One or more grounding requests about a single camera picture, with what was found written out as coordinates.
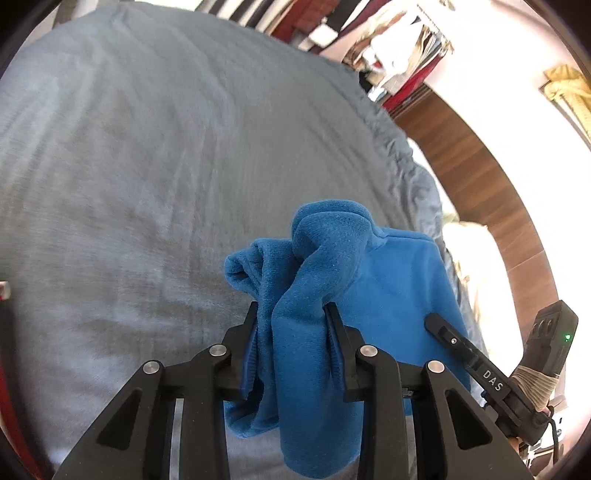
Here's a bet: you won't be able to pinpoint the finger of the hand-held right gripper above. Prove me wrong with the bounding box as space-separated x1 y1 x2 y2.
424 313 513 407

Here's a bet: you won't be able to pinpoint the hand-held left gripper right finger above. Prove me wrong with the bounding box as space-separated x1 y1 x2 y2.
323 305 536 480

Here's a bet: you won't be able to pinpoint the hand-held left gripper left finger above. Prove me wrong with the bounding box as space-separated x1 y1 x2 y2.
52 301 259 480

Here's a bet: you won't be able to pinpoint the blue pants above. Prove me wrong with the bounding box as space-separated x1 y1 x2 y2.
223 199 472 478

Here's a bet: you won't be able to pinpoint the wooden headboard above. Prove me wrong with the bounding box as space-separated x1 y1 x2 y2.
392 83 561 370

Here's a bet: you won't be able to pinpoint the grey-blue bed sheet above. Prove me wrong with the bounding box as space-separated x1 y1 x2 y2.
0 2 490 480

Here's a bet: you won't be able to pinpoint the yellow cloth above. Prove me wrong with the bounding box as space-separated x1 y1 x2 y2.
542 65 591 139

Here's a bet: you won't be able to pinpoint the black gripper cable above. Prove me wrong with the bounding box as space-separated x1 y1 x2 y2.
546 414 563 464

